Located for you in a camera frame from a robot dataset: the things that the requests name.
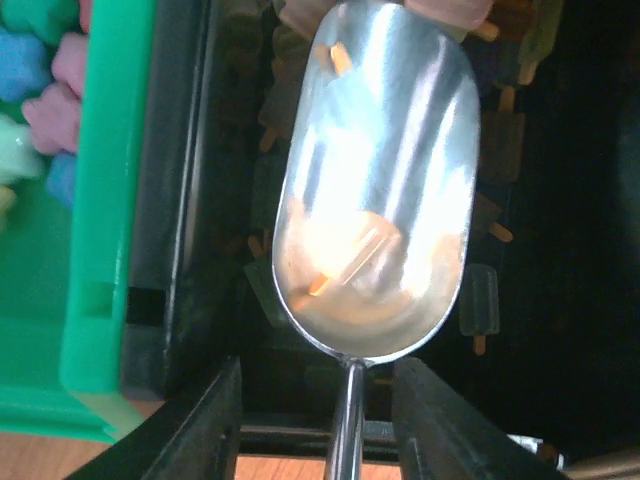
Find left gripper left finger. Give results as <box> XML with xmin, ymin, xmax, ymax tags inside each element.
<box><xmin>69</xmin><ymin>357</ymin><xmax>242</xmax><ymax>479</ymax></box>

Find black popsicle candy bin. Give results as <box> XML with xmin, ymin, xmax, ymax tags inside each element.
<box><xmin>120</xmin><ymin>1</ymin><xmax>639</xmax><ymax>461</ymax></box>

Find green candy bin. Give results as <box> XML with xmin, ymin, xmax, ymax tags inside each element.
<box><xmin>1</xmin><ymin>1</ymin><xmax>156</xmax><ymax>442</ymax></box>

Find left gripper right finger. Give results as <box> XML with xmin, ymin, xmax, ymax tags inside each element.
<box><xmin>392</xmin><ymin>358</ymin><xmax>565</xmax><ymax>479</ymax></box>

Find metal scoop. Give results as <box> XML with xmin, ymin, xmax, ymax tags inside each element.
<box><xmin>272</xmin><ymin>1</ymin><xmax>480</xmax><ymax>479</ymax></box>

